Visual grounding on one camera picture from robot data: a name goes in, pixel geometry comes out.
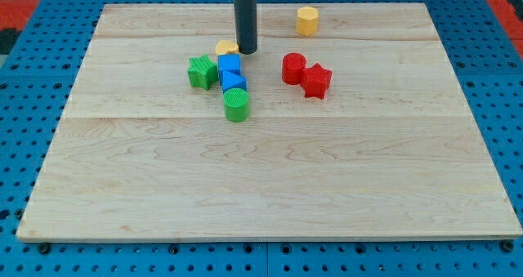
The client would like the green cylinder block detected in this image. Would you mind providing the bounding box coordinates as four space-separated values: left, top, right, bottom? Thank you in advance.
223 88 249 123

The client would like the red cylinder block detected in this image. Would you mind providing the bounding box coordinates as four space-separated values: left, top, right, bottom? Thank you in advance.
281 52 306 85

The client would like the blue cube block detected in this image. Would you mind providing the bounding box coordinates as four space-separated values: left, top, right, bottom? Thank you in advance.
217 54 242 84

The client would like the blue triangle block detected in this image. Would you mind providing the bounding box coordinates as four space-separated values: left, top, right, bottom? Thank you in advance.
221 71 247 93

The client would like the yellow heart block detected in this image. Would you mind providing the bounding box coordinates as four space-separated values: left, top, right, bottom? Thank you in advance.
215 40 239 56

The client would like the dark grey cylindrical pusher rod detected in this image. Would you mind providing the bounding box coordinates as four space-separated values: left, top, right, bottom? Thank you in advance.
234 0 257 55

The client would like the yellow hexagon block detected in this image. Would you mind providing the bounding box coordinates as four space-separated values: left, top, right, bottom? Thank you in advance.
296 6 320 37

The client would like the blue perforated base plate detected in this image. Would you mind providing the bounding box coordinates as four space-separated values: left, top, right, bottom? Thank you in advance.
1 0 522 276

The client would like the red star block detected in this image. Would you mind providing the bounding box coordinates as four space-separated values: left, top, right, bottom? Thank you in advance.
300 63 333 100

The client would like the light wooden board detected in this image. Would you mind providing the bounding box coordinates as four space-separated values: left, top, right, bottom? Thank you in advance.
17 3 522 243

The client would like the green star block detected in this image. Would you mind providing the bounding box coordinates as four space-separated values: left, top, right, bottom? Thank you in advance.
187 55 219 91

